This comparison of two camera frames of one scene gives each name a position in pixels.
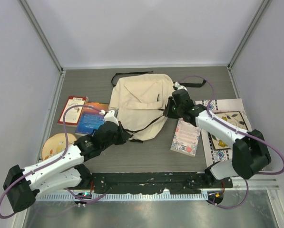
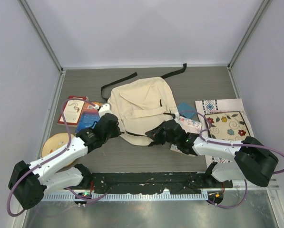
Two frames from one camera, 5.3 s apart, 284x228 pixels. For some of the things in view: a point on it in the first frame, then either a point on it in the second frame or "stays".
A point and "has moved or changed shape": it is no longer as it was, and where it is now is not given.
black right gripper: [168, 112] → [155, 133]
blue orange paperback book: [90, 118] stays
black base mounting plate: [136, 183] stays
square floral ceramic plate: [234, 118] stays
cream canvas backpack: [138, 102] has moved or changed shape
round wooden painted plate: [55, 145] stays
